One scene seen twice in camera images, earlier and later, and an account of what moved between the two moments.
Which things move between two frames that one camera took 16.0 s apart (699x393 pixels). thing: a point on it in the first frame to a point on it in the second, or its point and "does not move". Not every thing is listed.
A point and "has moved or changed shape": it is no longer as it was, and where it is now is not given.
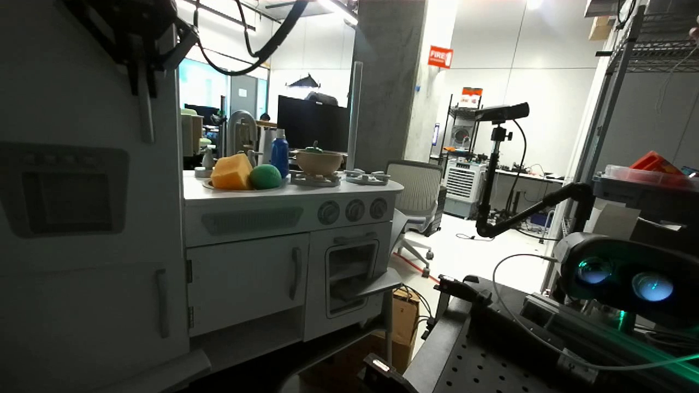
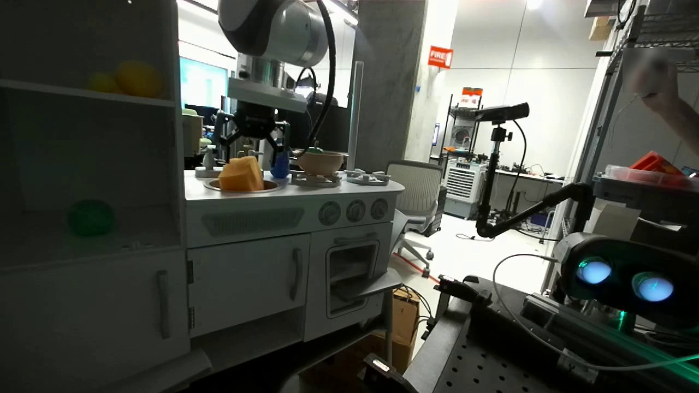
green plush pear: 265,178 to 91,216
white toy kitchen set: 116,262 does not move
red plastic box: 657,162 does not move
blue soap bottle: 280,152 does not move
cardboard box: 403,325 does not move
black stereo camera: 632,276 does not move
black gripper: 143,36 to 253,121
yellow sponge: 230,172 has moved or changed shape
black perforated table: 511,340 does not move
